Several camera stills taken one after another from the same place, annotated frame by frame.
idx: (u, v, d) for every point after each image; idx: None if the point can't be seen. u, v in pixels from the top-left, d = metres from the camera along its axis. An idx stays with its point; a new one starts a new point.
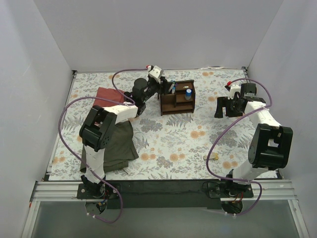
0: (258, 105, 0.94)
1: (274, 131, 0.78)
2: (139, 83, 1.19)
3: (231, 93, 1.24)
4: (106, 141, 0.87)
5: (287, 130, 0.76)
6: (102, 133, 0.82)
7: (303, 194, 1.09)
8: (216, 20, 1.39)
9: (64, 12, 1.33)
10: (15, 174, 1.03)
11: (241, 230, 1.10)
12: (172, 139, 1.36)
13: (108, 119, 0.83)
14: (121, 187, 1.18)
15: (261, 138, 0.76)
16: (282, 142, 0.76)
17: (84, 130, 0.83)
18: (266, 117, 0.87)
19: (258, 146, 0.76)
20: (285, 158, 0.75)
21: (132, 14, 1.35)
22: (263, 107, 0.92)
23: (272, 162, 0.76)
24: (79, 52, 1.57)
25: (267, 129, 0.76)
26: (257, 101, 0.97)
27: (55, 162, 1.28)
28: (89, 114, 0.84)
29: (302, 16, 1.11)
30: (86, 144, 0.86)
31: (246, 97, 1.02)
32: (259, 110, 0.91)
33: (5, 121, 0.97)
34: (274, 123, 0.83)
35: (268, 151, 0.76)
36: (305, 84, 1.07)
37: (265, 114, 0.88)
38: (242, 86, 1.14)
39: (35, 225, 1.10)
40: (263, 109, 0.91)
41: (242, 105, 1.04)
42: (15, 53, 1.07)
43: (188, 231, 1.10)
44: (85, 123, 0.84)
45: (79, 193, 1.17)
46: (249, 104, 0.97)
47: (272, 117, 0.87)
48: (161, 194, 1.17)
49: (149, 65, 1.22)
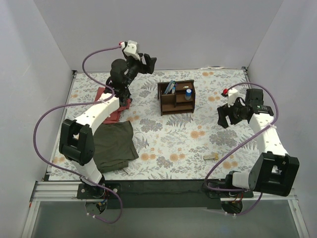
0: (264, 122, 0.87)
1: (279, 158, 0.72)
2: (117, 65, 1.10)
3: (230, 99, 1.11)
4: (90, 152, 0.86)
5: (293, 160, 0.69)
6: (81, 149, 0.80)
7: (304, 194, 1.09)
8: (216, 20, 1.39)
9: (64, 12, 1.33)
10: (15, 174, 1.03)
11: (241, 230, 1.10)
12: (172, 139, 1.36)
13: (81, 135, 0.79)
14: (121, 187, 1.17)
15: (264, 169, 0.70)
16: (287, 173, 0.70)
17: (64, 148, 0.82)
18: (270, 142, 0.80)
19: (260, 177, 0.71)
20: (287, 188, 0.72)
21: (132, 14, 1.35)
22: (269, 124, 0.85)
23: (273, 190, 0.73)
24: (79, 52, 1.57)
25: (270, 161, 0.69)
26: (264, 115, 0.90)
27: (55, 162, 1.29)
28: (63, 133, 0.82)
29: (302, 16, 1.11)
30: (71, 160, 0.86)
31: (252, 105, 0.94)
32: (265, 129, 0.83)
33: (5, 121, 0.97)
34: (280, 149, 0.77)
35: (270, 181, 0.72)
36: (305, 84, 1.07)
37: (271, 137, 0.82)
38: (247, 90, 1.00)
39: (35, 225, 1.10)
40: (270, 128, 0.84)
41: (247, 113, 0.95)
42: (15, 53, 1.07)
43: (188, 231, 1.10)
44: (62, 142, 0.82)
45: (79, 193, 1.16)
46: (255, 117, 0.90)
47: (277, 141, 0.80)
48: (161, 194, 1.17)
49: (123, 42, 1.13)
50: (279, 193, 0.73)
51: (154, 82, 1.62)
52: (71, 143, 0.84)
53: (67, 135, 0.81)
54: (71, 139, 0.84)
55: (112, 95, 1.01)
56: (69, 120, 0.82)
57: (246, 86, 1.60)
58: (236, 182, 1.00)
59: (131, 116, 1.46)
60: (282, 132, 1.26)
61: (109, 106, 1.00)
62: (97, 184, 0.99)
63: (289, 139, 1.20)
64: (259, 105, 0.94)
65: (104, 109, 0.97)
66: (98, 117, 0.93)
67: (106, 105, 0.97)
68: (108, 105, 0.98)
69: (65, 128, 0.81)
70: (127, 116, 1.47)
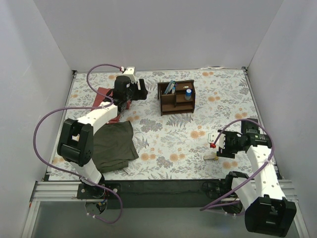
0: (262, 157, 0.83)
1: (275, 201, 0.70)
2: (122, 78, 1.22)
3: (220, 143, 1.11)
4: (89, 154, 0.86)
5: (290, 205, 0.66)
6: (81, 148, 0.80)
7: (304, 194, 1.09)
8: (216, 20, 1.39)
9: (64, 12, 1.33)
10: (15, 174, 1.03)
11: (241, 230, 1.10)
12: (172, 139, 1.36)
13: (83, 134, 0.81)
14: (121, 187, 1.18)
15: (259, 213, 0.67)
16: (284, 216, 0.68)
17: (63, 148, 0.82)
18: (267, 183, 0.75)
19: (257, 221, 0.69)
20: (284, 230, 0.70)
21: (132, 14, 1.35)
22: (267, 161, 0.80)
23: (270, 231, 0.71)
24: (79, 52, 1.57)
25: (268, 205, 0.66)
26: (261, 148, 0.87)
27: (55, 162, 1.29)
28: (63, 131, 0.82)
29: (302, 16, 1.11)
30: (69, 161, 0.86)
31: (250, 134, 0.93)
32: (262, 167, 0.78)
33: (5, 121, 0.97)
34: (278, 192, 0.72)
35: (268, 222, 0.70)
36: (306, 84, 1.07)
37: (268, 177, 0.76)
38: (242, 123, 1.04)
39: (35, 225, 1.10)
40: (267, 165, 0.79)
41: (245, 142, 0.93)
42: (16, 53, 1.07)
43: (188, 231, 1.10)
44: (61, 141, 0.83)
45: (79, 193, 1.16)
46: (252, 151, 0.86)
47: (275, 182, 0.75)
48: (161, 194, 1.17)
49: (123, 67, 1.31)
50: (276, 234, 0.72)
51: (154, 82, 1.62)
52: (71, 143, 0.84)
53: (68, 134, 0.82)
54: (71, 139, 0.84)
55: (112, 103, 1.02)
56: (71, 119, 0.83)
57: (246, 86, 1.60)
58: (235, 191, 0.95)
59: (131, 116, 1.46)
60: (282, 132, 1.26)
61: (109, 112, 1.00)
62: (97, 184, 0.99)
63: (289, 139, 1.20)
64: (256, 134, 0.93)
65: (104, 114, 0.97)
66: (97, 121, 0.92)
67: (106, 110, 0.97)
68: (108, 110, 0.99)
69: (67, 127, 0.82)
70: (127, 115, 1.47)
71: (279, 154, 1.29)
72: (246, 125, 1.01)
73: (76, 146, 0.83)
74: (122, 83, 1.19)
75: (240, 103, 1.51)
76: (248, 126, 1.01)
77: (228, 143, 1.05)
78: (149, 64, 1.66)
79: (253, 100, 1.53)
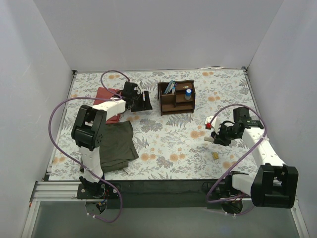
0: (256, 135, 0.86)
1: (278, 169, 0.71)
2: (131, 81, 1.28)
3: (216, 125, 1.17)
4: (100, 139, 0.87)
5: (291, 170, 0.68)
6: (95, 131, 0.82)
7: (304, 194, 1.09)
8: (216, 19, 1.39)
9: (64, 13, 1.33)
10: (15, 174, 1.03)
11: (241, 230, 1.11)
12: (172, 139, 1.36)
13: (98, 118, 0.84)
14: (121, 187, 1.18)
15: (266, 182, 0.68)
16: (287, 185, 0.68)
17: (77, 131, 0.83)
18: (267, 153, 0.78)
19: (262, 194, 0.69)
20: (290, 200, 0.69)
21: (132, 14, 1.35)
22: (262, 136, 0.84)
23: (277, 204, 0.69)
24: (80, 52, 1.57)
25: (270, 174, 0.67)
26: (255, 128, 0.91)
27: (55, 162, 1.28)
28: (79, 116, 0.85)
29: (302, 16, 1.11)
30: (81, 145, 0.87)
31: (242, 121, 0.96)
32: (258, 142, 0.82)
33: (5, 121, 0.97)
34: (278, 160, 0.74)
35: (274, 196, 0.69)
36: (305, 85, 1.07)
37: (266, 148, 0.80)
38: (236, 110, 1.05)
39: (35, 225, 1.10)
40: (263, 140, 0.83)
41: (238, 129, 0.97)
42: (16, 54, 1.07)
43: (188, 231, 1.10)
44: (76, 124, 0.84)
45: (79, 193, 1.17)
46: (247, 132, 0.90)
47: (273, 152, 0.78)
48: (161, 194, 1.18)
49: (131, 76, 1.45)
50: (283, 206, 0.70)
51: (154, 82, 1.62)
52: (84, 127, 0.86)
53: (82, 119, 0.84)
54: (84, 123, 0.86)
55: (121, 98, 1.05)
56: (85, 105, 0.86)
57: (246, 86, 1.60)
58: (236, 185, 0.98)
59: (131, 116, 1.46)
60: (282, 132, 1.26)
61: (118, 106, 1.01)
62: (101, 179, 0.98)
63: (289, 139, 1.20)
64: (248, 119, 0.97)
65: (114, 106, 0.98)
66: (109, 111, 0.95)
67: (116, 103, 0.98)
68: (118, 104, 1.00)
69: (82, 112, 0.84)
70: (127, 116, 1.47)
71: (278, 154, 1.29)
72: (239, 112, 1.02)
73: (89, 129, 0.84)
74: (131, 85, 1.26)
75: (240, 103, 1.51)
76: (246, 119, 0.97)
77: (223, 130, 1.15)
78: (149, 64, 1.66)
79: (253, 100, 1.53)
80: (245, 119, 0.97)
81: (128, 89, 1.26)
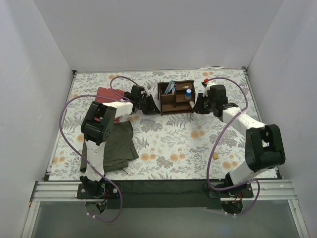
0: (234, 112, 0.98)
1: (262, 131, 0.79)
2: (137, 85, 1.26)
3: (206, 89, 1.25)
4: (108, 134, 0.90)
5: (274, 128, 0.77)
6: (103, 126, 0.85)
7: (304, 194, 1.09)
8: (216, 20, 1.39)
9: (64, 13, 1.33)
10: (15, 174, 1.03)
11: (241, 230, 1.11)
12: (172, 139, 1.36)
13: (108, 114, 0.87)
14: (121, 187, 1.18)
15: (257, 144, 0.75)
16: (274, 142, 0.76)
17: (86, 125, 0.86)
18: (248, 121, 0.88)
19: (257, 155, 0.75)
20: (281, 155, 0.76)
21: (132, 14, 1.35)
22: (239, 111, 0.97)
23: (273, 163, 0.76)
24: (80, 52, 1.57)
25: (256, 134, 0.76)
26: (232, 108, 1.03)
27: (55, 162, 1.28)
28: (89, 111, 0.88)
29: (302, 16, 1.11)
30: (89, 140, 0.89)
31: (219, 107, 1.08)
32: (237, 115, 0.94)
33: (5, 121, 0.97)
34: (259, 124, 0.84)
35: (268, 156, 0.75)
36: (305, 84, 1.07)
37: (246, 118, 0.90)
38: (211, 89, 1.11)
39: (35, 225, 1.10)
40: (240, 113, 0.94)
41: (218, 114, 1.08)
42: (15, 53, 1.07)
43: (188, 231, 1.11)
44: (86, 118, 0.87)
45: (79, 193, 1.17)
46: (225, 112, 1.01)
47: (252, 120, 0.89)
48: (161, 194, 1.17)
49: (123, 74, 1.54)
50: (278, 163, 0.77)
51: (154, 82, 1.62)
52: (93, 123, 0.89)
53: (93, 113, 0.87)
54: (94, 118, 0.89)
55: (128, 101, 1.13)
56: (96, 102, 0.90)
57: (246, 86, 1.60)
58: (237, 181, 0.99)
59: (131, 117, 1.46)
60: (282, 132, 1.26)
61: (127, 106, 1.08)
62: (102, 175, 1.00)
63: (288, 139, 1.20)
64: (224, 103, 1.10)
65: (123, 106, 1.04)
66: (118, 109, 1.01)
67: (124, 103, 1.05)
68: (126, 105, 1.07)
69: (93, 107, 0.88)
70: (127, 116, 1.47)
71: None
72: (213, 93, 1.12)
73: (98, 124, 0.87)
74: (138, 88, 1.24)
75: (240, 103, 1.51)
76: (221, 102, 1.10)
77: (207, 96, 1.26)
78: (149, 64, 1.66)
79: (253, 100, 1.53)
80: (221, 102, 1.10)
81: (134, 92, 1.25)
